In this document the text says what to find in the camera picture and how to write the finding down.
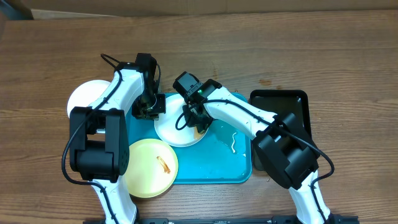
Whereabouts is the yellow plate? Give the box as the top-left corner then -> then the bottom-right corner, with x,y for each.
124,139 -> 178,198

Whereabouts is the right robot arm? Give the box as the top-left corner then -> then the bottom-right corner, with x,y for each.
173,79 -> 331,223

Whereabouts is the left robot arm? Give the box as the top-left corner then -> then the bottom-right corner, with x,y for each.
61,58 -> 165,223

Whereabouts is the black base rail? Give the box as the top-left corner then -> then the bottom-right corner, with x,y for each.
83,214 -> 359,224

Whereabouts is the black water tray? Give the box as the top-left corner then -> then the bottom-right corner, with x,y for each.
249,89 -> 313,171

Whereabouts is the white plate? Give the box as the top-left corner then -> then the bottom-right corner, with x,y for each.
67,80 -> 110,117
154,94 -> 206,147

